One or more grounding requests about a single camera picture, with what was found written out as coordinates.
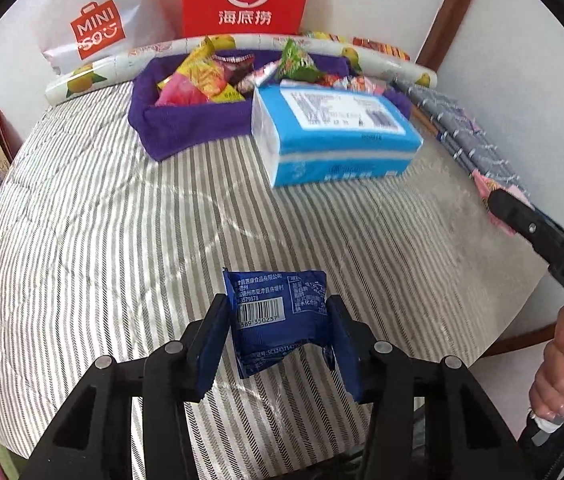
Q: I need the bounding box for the pink yellow snack bag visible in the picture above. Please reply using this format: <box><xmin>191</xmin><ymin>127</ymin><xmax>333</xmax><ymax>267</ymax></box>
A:
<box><xmin>155</xmin><ymin>58</ymin><xmax>245</xmax><ymax>106</ymax></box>

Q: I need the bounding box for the red pink snack packet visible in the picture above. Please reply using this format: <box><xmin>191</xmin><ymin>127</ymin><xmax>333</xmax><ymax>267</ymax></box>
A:
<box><xmin>318</xmin><ymin>74</ymin><xmax>386</xmax><ymax>96</ymax></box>

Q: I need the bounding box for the white Miniso plastic bag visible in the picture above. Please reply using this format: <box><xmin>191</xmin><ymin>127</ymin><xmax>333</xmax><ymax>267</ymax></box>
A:
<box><xmin>38</xmin><ymin>0</ymin><xmax>185</xmax><ymax>76</ymax></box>

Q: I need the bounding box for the blue snack packet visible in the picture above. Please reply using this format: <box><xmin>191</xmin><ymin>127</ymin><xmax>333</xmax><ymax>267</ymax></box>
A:
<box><xmin>223</xmin><ymin>269</ymin><xmax>335</xmax><ymax>379</ymax></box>

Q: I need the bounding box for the orange chips bag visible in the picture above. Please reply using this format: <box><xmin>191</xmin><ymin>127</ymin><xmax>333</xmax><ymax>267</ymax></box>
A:
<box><xmin>351</xmin><ymin>37</ymin><xmax>410</xmax><ymax>61</ymax></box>

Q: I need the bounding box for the yellow triangular snack packet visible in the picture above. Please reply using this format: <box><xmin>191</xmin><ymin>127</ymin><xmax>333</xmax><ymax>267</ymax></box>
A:
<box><xmin>157</xmin><ymin>36</ymin><xmax>216</xmax><ymax>90</ymax></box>

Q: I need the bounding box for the brown wooden door frame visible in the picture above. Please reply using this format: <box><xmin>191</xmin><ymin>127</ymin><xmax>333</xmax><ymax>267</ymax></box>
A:
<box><xmin>416</xmin><ymin>0</ymin><xmax>473</xmax><ymax>70</ymax></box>

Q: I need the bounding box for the white printed snack packet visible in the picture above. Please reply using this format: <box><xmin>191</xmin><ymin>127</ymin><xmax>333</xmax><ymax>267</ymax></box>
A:
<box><xmin>236</xmin><ymin>60</ymin><xmax>281</xmax><ymax>96</ymax></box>

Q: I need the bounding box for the blue tissue pack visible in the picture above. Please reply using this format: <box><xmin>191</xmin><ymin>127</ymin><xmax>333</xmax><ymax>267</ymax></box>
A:
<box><xmin>251</xmin><ymin>86</ymin><xmax>423</xmax><ymax>188</ymax></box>

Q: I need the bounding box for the grey checked folded cloth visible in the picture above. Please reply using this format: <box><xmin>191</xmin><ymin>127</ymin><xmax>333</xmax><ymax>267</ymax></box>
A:
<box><xmin>391</xmin><ymin>79</ymin><xmax>539</xmax><ymax>240</ymax></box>

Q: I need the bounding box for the rolled duck print mat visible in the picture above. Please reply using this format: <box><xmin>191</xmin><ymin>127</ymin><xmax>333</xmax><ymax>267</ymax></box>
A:
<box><xmin>45</xmin><ymin>34</ymin><xmax>437</xmax><ymax>106</ymax></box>

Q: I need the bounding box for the purple cloth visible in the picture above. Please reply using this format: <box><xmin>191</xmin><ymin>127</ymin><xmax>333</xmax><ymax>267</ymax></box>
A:
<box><xmin>126</xmin><ymin>49</ymin><xmax>413</xmax><ymax>163</ymax></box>

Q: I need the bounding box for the person's right hand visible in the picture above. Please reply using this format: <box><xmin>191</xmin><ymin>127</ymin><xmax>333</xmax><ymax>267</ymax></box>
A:
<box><xmin>528</xmin><ymin>306</ymin><xmax>564</xmax><ymax>422</ymax></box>

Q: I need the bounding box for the striped mattress cover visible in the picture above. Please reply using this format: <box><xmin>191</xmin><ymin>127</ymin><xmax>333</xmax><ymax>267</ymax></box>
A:
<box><xmin>0</xmin><ymin>84</ymin><xmax>546</xmax><ymax>456</ymax></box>

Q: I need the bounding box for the yellow chips bag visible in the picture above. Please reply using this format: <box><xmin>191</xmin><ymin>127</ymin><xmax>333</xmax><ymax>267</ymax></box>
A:
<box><xmin>303</xmin><ymin>30</ymin><xmax>349</xmax><ymax>44</ymax></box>

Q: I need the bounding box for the green snack packet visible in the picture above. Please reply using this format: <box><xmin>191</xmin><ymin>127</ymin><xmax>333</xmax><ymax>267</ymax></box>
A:
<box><xmin>274</xmin><ymin>39</ymin><xmax>324</xmax><ymax>84</ymax></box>

